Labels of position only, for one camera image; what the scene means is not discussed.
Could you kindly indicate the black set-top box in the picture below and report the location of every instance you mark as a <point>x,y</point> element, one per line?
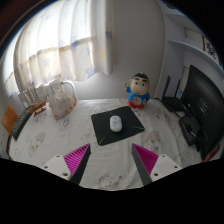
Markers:
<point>190,128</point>

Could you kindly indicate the white star-print curtain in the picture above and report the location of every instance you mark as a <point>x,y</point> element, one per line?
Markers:
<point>60,43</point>

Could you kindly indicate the white wall shelf unit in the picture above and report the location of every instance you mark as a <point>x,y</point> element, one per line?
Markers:
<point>186,43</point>

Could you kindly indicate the black monitor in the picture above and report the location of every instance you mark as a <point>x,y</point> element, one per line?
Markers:
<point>206,100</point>

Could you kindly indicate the black mouse pad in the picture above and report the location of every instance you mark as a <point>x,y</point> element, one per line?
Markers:
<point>101,128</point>

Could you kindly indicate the wooden model sailing ship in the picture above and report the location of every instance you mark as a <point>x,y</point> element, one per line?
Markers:
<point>37,107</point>

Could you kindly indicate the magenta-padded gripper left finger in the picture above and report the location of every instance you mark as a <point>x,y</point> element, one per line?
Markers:
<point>78,158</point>

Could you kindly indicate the large white conch shell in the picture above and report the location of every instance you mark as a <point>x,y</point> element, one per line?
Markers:
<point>62,105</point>

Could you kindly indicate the white cartoon-print computer mouse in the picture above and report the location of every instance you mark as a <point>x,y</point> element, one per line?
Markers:
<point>116,124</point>

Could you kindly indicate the black computer keyboard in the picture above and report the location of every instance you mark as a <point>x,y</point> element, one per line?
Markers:
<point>21,123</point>

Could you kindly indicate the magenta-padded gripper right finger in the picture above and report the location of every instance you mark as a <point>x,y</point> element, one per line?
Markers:
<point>145,158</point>

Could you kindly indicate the cartoon boy figurine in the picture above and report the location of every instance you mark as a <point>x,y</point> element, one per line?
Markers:
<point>138,91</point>

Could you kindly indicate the orange wooden chair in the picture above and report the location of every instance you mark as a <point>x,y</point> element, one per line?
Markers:
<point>9,118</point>

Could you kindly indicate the black router with antennas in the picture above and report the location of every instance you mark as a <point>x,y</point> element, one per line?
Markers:
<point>173,102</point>

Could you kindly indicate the white cartoon-print tablecloth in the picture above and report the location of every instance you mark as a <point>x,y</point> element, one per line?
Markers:
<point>110,160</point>

